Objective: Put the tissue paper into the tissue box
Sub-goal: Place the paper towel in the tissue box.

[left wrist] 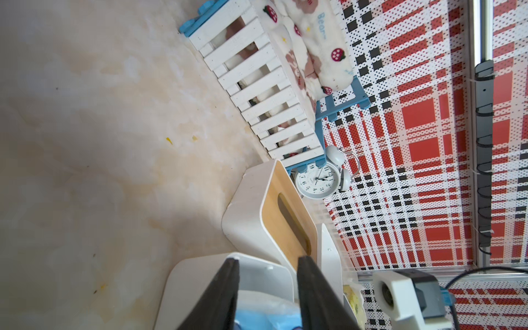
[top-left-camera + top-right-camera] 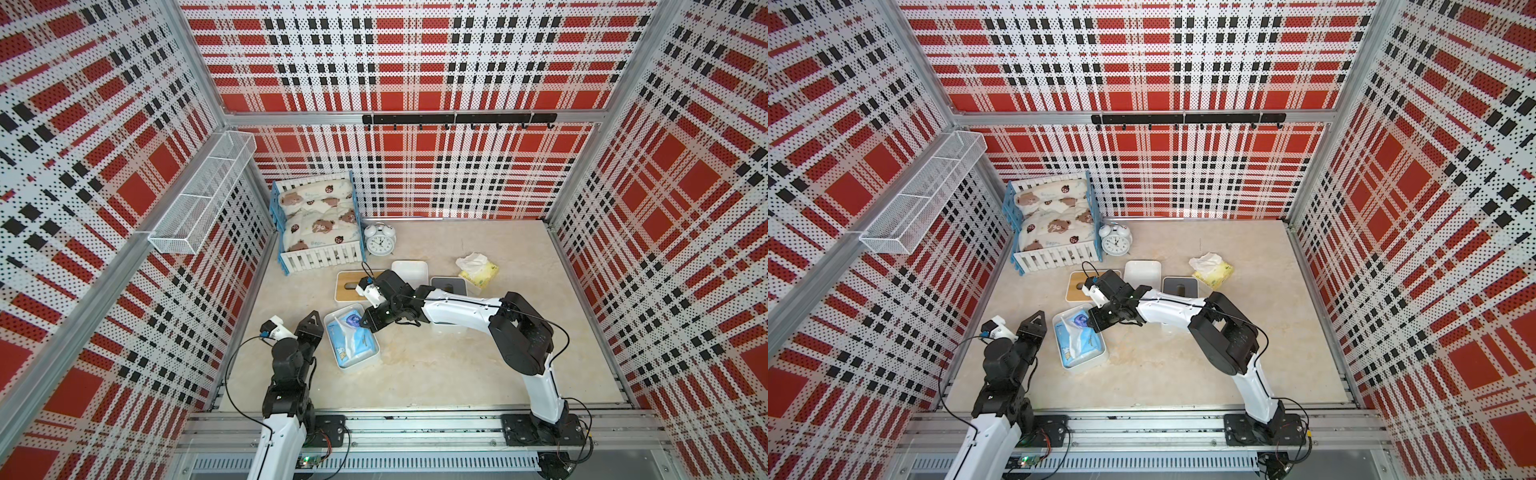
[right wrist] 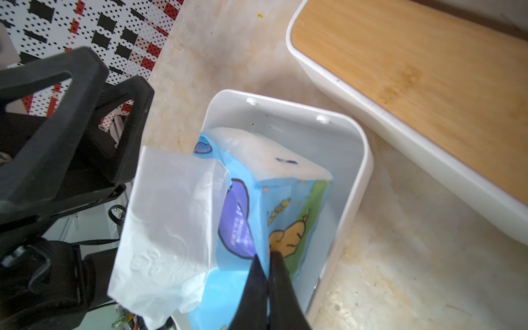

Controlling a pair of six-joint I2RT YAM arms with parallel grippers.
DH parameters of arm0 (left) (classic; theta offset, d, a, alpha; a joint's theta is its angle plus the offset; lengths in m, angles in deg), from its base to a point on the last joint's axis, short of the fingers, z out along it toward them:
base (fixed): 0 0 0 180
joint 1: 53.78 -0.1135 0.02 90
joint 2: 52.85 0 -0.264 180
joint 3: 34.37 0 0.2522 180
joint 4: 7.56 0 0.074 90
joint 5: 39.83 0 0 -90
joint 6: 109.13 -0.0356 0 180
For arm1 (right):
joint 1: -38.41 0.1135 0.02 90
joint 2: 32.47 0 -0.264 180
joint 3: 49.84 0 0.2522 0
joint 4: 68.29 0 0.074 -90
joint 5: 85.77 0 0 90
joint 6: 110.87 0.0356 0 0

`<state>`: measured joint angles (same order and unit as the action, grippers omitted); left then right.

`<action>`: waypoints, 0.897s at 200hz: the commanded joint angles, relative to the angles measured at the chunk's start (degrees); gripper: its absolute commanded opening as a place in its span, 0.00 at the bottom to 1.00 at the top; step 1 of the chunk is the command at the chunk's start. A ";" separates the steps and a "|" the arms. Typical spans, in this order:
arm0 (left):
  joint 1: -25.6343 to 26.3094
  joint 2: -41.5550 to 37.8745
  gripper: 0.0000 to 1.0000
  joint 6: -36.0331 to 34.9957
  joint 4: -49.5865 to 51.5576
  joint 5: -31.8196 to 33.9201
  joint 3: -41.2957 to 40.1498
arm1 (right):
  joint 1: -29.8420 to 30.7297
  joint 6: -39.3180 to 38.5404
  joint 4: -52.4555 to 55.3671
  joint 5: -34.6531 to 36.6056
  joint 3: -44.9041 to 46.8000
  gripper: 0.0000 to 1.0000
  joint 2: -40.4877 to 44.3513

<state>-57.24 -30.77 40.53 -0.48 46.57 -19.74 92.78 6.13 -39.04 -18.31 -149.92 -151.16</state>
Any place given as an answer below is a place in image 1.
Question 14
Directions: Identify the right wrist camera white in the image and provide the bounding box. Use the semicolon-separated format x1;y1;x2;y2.
373;269;455;330

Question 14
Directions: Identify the blue tissue paper pack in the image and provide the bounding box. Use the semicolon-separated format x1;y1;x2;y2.
233;290;303;330

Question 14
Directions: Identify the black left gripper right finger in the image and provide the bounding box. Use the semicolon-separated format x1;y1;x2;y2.
297;256;359;330

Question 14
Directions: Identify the black hook rail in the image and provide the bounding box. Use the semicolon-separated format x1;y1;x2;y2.
474;60;495;257

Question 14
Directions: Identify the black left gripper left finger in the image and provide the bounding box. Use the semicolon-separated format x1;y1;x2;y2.
177;258;240;330

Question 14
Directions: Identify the yellow tissue paper pack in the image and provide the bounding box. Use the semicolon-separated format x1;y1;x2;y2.
343;282;367;330

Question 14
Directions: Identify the bamboo tissue box lid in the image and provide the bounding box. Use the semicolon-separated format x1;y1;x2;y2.
221;160;318;278

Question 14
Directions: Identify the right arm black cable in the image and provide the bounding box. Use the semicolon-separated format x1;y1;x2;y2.
443;265;528;330

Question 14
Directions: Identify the white tissue box base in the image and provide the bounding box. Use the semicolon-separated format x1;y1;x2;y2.
155;252;301;329

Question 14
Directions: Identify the white tissue box upright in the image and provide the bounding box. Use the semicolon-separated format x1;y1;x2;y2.
316;224;344;305

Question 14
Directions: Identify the white alarm clock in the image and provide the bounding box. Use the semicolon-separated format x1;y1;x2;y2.
293;146;360;200

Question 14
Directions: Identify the blue white toy crib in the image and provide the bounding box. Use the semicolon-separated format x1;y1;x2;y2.
179;1;371;172

